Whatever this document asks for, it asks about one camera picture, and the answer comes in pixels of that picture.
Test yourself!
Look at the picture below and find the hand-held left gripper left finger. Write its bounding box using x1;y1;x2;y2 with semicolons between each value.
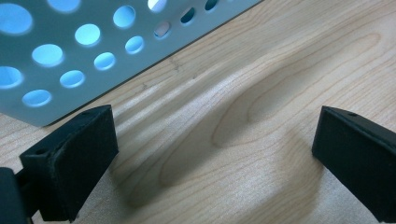
15;105;120;223

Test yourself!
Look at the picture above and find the white perforated metal basket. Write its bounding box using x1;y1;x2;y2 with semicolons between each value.
0;0;264;128

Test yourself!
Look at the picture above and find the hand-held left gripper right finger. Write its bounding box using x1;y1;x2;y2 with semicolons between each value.
311;105;396;224

